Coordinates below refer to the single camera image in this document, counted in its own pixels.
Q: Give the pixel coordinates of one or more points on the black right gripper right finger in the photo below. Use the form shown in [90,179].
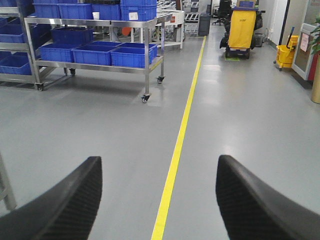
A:
[253,210]

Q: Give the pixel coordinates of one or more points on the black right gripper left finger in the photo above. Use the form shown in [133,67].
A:
[67,211]

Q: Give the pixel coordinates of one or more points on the gold cylindrical planter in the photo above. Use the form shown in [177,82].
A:
[315,93]

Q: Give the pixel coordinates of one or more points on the yellow mop bucket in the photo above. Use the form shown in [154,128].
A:
[285,53]

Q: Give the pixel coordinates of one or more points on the blue bin on cart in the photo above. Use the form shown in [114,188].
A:
[129,54]
[95,53]
[58,52]

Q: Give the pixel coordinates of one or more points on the stainless steel wheeled cart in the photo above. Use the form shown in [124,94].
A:
[100,67]

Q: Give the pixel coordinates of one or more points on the green potted plant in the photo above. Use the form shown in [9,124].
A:
[314,45]

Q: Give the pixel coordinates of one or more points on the yellow janitor cart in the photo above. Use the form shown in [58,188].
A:
[240,26]

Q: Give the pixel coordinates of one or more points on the dark grey trash bin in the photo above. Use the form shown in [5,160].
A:
[204,24]

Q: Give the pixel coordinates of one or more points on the black office chair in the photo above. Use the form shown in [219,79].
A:
[224,10]

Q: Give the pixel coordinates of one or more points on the steel rack frame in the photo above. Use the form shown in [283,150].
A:
[19,47]

